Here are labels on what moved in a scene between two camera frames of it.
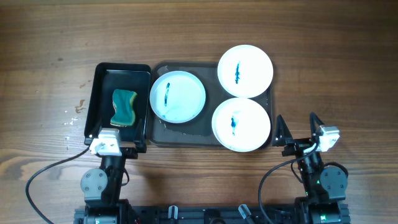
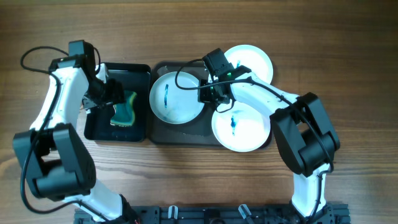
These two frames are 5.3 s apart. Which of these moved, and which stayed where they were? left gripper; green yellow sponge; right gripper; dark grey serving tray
Moved: right gripper; left gripper
Stayed: green yellow sponge; dark grey serving tray
